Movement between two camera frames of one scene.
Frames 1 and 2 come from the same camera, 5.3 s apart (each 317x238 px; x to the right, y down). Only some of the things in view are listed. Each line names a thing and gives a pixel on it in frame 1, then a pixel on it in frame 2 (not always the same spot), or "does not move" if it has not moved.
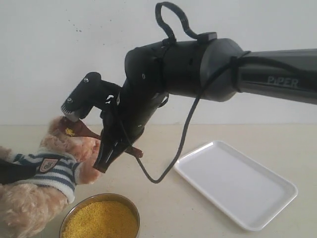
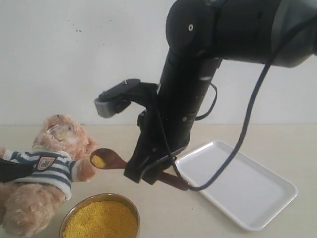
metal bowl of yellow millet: [102, 215] does not move
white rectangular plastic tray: [248, 192] does not move
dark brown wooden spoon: [79, 128] → [105, 158]
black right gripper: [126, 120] → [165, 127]
